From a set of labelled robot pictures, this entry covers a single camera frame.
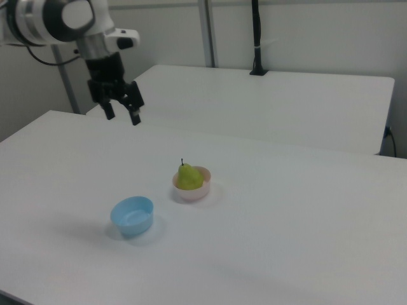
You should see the grey wall frame post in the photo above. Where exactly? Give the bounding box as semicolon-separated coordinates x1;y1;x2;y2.
198;0;217;68

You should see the black power cable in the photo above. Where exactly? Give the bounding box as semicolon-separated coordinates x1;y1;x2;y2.
383;126;398;158

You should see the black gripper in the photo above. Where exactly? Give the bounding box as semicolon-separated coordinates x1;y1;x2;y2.
85;52;146;126

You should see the pink plastic bowl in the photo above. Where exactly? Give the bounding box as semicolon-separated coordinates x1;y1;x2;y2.
172;165;212;201

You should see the green pear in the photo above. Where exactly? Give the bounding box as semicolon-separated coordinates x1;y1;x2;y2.
176;158;205;191

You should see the grey metal stand post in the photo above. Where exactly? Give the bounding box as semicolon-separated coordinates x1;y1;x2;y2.
50;44;81;114

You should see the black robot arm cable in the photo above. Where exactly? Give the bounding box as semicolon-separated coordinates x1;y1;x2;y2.
26;46;84;66

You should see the blue plastic bowl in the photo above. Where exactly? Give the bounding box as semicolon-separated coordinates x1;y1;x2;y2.
110;196;155;238

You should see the black pole with clamp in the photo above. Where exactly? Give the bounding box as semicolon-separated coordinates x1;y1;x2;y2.
249;0;269;76

